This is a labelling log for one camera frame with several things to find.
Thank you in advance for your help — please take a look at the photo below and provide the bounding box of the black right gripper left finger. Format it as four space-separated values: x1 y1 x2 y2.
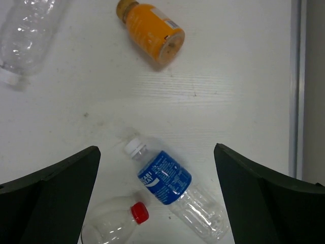
1 146 101 243

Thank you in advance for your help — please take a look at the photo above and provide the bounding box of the red cap clear bottle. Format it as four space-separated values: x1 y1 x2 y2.
80 196 149 243

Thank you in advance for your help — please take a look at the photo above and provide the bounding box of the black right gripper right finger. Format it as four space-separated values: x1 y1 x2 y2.
214 143 324 243

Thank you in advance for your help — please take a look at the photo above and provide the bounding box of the blue label plastic bottle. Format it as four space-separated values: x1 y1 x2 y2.
124 137 230 243

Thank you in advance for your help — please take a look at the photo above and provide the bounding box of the orange juice bottle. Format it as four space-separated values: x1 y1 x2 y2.
116 0 185 65

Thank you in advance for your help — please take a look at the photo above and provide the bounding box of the clear label-free plastic bottle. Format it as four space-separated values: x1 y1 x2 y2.
1 1 70 86

